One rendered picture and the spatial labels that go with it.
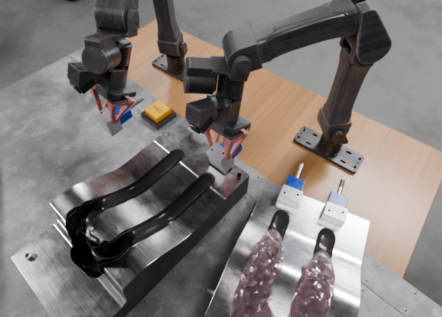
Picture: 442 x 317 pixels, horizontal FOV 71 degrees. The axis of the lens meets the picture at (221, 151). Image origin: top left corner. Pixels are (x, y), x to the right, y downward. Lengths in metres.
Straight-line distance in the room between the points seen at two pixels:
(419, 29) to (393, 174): 2.45
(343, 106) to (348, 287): 0.40
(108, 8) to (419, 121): 2.10
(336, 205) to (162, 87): 0.69
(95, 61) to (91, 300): 0.48
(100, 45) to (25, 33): 2.62
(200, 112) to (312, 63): 2.05
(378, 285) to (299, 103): 0.58
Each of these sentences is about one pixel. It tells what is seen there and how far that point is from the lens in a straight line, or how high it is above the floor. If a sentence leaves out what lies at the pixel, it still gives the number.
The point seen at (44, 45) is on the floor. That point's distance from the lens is 3.06.
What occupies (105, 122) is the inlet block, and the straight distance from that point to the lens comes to 0.84.
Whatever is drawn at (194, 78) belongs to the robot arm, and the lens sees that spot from 0.63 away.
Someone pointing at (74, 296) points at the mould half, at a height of 0.86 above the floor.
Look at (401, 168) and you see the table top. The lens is 1.03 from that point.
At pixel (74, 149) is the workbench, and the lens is 1.02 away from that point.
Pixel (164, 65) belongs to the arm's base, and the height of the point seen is 0.81.
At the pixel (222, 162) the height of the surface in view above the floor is 0.94.
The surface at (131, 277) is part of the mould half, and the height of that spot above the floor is 0.93.
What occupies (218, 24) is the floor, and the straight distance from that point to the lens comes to 2.94.
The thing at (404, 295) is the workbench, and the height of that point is 0.80.
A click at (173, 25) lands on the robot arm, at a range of 1.04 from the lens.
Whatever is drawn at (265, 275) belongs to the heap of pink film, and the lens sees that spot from 0.65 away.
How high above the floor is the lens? 1.54
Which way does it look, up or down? 54 degrees down
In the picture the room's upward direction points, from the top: straight up
